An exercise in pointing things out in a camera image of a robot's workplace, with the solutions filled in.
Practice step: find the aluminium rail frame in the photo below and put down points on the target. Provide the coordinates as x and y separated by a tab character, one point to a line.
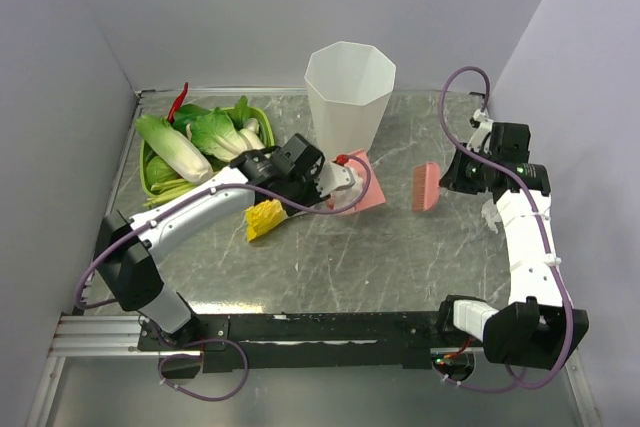
111	336

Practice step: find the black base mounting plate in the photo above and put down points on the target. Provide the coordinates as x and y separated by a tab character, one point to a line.
226	342

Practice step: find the red chili pepper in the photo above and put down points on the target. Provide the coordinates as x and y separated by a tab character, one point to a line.
177	103

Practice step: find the green celery stalk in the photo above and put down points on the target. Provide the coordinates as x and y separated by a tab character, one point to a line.
164	192

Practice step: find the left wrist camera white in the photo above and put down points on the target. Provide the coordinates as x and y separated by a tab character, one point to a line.
335	176

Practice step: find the pink hand brush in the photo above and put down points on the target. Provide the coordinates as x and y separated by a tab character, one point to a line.
425	188

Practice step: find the paper scrap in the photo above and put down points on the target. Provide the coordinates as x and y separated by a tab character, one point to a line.
491	215
340	199

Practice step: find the large white napa cabbage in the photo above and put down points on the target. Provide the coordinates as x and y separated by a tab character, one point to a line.
174	149

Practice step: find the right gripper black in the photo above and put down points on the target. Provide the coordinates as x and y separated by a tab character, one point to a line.
454	180

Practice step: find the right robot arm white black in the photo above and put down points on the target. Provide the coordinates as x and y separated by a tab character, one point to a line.
539	327

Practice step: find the white plastic waste bin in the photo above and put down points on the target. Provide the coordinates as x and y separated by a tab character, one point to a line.
348	86

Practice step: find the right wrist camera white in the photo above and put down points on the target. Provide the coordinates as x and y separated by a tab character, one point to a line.
483	127

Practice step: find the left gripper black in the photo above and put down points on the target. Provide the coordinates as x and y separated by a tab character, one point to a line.
314	196

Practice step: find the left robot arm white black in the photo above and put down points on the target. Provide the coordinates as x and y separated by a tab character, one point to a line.
129	250

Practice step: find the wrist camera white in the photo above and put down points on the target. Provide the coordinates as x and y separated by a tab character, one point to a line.
335	176
483	127

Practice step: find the white radish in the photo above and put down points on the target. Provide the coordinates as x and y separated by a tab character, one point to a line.
249	135

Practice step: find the yellow napa cabbage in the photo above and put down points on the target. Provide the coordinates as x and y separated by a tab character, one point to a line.
263	218

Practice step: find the green bok choy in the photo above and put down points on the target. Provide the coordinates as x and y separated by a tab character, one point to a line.
214	134

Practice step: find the green vegetable tray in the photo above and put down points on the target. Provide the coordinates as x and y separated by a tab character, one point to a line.
154	170

